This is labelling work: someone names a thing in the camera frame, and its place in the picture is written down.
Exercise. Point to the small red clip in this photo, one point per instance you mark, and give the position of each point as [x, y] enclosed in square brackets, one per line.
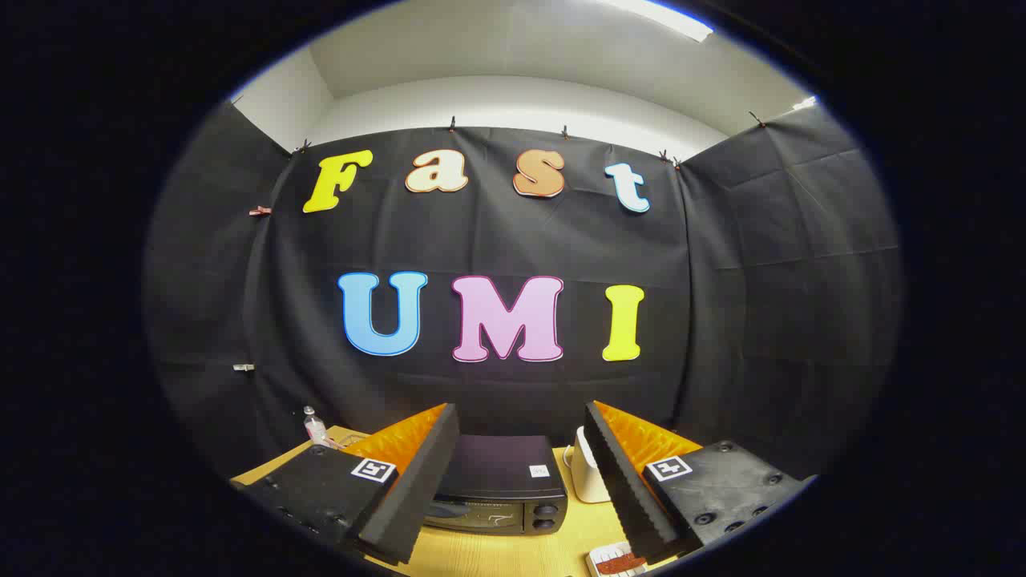
[260, 211]

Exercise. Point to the white pop-up toaster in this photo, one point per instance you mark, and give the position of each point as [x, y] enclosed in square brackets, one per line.
[589, 477]

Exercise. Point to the black toaster oven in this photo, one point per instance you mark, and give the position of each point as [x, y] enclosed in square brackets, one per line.
[497, 473]

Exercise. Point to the small clear bottle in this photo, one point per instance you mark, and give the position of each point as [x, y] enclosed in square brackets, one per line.
[315, 429]

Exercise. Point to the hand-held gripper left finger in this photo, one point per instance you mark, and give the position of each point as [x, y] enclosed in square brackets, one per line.
[421, 489]

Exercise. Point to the white rectangular dish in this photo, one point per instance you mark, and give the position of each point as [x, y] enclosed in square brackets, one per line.
[597, 557]

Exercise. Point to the red-brown steak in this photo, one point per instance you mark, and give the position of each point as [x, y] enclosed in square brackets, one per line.
[621, 564]

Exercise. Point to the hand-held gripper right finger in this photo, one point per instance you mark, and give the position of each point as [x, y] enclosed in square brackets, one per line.
[621, 489]

